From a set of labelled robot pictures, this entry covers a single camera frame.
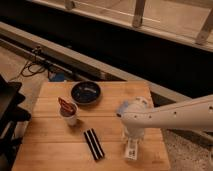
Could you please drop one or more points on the blue box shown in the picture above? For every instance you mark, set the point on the blue box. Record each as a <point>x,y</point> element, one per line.
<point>59,77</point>

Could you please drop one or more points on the dark ceramic bowl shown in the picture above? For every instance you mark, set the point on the dark ceramic bowl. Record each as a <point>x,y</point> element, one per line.
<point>86,92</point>

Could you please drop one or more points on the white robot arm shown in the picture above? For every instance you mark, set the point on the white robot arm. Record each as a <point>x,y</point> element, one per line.
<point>194,114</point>

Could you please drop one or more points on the white cup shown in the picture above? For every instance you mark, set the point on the white cup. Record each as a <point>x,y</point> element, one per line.
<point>70,120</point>

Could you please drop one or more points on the blue sponge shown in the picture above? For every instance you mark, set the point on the blue sponge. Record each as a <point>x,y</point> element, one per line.
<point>122,108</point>

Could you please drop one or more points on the brown snack packet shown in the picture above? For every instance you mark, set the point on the brown snack packet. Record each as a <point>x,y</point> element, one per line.
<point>67,108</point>

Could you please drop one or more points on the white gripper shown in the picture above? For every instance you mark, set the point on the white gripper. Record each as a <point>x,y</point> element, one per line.
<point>132,133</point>

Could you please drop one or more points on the black striped block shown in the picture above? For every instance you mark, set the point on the black striped block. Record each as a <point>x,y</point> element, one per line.
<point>94,144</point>

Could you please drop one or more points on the white plastic bottle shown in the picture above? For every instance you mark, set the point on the white plastic bottle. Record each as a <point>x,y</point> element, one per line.
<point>131,149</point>

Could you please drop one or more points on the metal rail beam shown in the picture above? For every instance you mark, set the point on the metal rail beam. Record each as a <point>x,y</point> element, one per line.
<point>66,55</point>

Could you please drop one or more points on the black chair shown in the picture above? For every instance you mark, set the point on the black chair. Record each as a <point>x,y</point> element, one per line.
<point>10,115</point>

